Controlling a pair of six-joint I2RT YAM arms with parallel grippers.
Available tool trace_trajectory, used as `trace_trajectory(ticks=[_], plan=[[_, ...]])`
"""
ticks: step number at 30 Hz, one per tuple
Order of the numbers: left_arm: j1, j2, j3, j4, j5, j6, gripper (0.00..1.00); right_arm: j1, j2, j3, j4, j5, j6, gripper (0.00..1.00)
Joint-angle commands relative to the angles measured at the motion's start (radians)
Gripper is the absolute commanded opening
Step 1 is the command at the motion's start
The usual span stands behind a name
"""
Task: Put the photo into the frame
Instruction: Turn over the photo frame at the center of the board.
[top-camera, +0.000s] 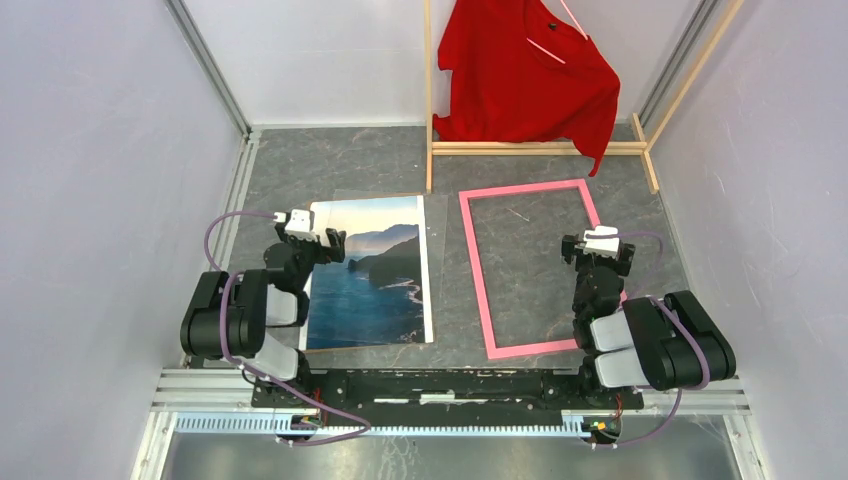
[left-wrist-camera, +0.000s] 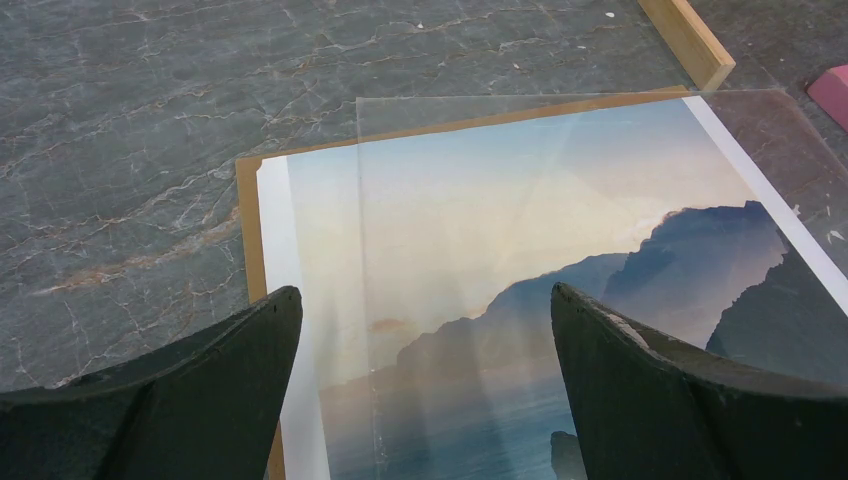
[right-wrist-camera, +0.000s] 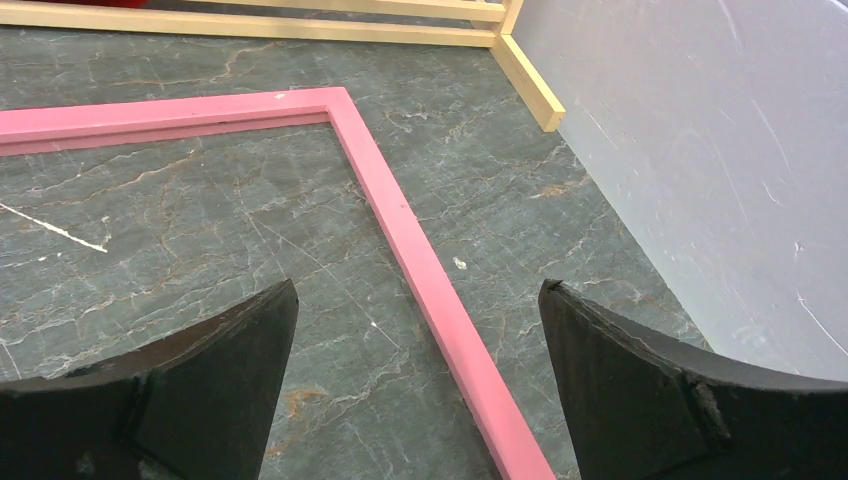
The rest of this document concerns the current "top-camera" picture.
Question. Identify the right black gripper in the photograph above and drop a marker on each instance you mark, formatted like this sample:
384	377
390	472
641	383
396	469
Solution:
620	265

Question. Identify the pink wooden picture frame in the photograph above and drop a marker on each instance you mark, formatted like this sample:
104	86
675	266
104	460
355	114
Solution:
493	351

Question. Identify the aluminium rail frame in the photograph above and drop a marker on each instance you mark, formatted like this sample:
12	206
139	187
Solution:
702	442

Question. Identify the coastal landscape photo board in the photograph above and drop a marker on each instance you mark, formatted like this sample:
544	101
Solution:
371	272

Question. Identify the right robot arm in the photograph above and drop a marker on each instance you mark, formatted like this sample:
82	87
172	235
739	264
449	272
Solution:
638	341

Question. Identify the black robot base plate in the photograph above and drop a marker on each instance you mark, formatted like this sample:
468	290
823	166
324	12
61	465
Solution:
447	397

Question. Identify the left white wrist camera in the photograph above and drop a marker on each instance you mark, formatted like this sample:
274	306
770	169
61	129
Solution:
299	223

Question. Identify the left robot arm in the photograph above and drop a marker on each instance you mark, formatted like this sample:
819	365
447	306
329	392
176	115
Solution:
230	316

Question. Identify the white slotted cable duct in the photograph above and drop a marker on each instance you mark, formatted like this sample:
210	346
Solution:
290	425

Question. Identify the red t-shirt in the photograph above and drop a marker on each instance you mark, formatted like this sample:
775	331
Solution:
501	91

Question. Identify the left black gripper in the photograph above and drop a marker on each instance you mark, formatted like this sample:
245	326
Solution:
323	251

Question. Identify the wooden clothes rack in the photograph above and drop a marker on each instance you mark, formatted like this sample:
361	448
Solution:
701	36

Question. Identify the pink clothes hanger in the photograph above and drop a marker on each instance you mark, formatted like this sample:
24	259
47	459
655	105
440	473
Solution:
553	31

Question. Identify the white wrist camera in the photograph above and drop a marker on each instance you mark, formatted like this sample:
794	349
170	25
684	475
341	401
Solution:
601	240
299	223

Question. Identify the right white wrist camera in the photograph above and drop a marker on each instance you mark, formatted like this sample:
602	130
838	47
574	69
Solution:
601	240

